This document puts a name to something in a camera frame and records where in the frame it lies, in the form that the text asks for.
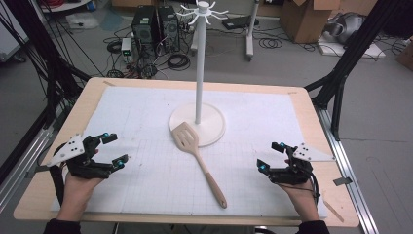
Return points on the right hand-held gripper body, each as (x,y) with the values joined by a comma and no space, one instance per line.
(297,165)

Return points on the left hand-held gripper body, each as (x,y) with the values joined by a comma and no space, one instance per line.
(72,150)

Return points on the person's right hand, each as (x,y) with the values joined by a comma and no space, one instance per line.
(302,198)

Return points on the person's left hand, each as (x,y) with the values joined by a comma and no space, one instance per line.
(76,191)

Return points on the white grid mat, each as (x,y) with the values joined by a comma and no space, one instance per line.
(146,185)

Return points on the grey tape strip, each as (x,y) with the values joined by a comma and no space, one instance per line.
(342,181)

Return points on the thin wooden stick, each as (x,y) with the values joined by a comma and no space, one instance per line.
(333,211)

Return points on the wooden slotted spatula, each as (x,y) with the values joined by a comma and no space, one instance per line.
(189,148)

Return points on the small grey power supply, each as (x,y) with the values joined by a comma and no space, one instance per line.
(126,48)

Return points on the white utensil hanging rack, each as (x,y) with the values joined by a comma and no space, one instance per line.
(198,81)

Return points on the black computer tower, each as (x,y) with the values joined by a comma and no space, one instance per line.
(144,31)
(168,27)

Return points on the white rolling stand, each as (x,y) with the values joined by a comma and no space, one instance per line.
(250,35)

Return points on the large cardboard box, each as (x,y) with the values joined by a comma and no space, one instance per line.
(302,19)

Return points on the black flat case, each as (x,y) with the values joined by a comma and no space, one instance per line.
(238,22)

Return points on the white foam board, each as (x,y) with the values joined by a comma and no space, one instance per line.
(373,52)

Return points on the grey vacuum cleaner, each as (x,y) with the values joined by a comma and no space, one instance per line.
(345,27)

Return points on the small cardboard box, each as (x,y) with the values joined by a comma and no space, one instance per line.
(406,57)

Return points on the aluminium rail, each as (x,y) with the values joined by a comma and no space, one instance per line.
(22,162)
(347,169)

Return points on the black metal frame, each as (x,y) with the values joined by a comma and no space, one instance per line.
(354,48)
(48,74)

